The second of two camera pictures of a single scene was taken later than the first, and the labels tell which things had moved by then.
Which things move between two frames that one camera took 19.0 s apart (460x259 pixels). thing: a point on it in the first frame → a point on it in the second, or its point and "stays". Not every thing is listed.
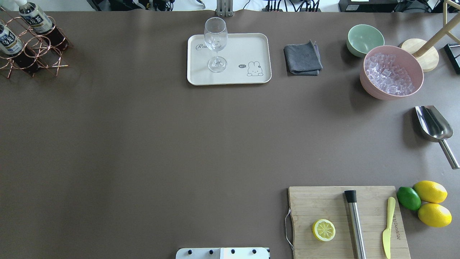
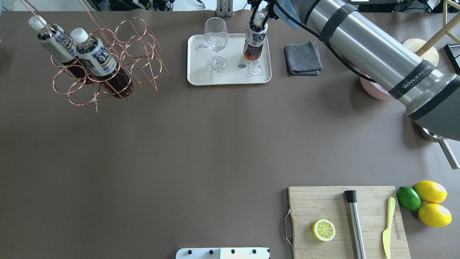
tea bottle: (9, 43) → (53, 37)
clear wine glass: (216, 36) stays
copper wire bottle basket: (40, 51) → (107, 63)
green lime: (408, 199) stays
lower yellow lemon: (435, 215) stays
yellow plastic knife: (386, 234) stays
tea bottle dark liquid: (41, 24) → (95, 54)
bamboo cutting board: (309, 204) stays
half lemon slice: (323, 230) stays
